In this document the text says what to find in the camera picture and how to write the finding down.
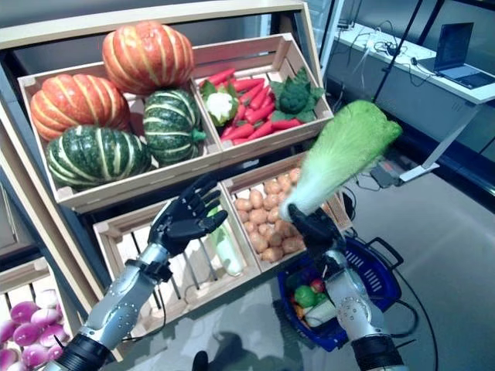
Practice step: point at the white cauliflower with leaves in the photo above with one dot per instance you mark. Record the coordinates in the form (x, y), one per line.
(220, 104)

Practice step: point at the dark green striped pumpkin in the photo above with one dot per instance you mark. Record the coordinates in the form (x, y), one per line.
(96, 156)

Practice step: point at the grey open laptop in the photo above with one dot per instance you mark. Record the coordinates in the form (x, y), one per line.
(452, 46)

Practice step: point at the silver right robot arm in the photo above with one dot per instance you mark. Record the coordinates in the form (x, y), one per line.
(356, 309)

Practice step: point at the black tripod stand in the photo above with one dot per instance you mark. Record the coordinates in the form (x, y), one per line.
(401, 40)

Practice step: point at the white office desk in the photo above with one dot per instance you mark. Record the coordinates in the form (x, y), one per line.
(410, 96)

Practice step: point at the wooden cabbage crate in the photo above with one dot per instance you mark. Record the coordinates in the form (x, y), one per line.
(116, 226)

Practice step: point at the tan potato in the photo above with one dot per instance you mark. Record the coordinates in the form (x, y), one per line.
(272, 254)
(258, 241)
(292, 244)

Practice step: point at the pale pink white onion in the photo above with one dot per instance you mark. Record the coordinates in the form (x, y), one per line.
(46, 298)

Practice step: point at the bright green round pepper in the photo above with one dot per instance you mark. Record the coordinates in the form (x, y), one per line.
(305, 295)

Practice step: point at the green striped pumpkin with stem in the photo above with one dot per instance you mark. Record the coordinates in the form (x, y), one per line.
(170, 123)

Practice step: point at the red apple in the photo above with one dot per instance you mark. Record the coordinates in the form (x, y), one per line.
(318, 286)

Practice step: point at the purple white onion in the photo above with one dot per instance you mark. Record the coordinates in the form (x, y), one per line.
(24, 312)
(27, 333)
(52, 334)
(44, 317)
(7, 331)

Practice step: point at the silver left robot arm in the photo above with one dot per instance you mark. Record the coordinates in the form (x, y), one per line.
(116, 305)

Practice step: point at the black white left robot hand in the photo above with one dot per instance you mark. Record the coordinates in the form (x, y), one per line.
(181, 220)

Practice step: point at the wooden pumpkin crate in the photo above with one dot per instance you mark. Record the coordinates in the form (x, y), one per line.
(181, 174)

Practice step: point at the green white napa cabbage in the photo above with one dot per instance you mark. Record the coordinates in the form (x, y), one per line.
(340, 154)
(228, 251)
(321, 313)

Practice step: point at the wooden onion crate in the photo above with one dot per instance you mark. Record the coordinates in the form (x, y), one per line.
(23, 270)

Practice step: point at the orange striped pumpkin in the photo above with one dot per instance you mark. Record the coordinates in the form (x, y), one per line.
(147, 58)
(77, 104)

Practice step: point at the wooden carrot crate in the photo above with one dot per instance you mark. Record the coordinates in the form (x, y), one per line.
(278, 139)

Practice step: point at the wooden potato crate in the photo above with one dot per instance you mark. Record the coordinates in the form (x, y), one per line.
(247, 181)

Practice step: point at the grey power adapter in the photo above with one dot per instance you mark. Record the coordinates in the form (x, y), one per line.
(386, 175)

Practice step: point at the green broccoli with leaves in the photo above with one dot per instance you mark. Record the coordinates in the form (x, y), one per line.
(294, 98)

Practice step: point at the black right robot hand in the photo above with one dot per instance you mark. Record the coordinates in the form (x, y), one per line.
(321, 235)

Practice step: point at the blue plastic shopping basket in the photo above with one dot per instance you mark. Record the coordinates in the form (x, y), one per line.
(390, 293)

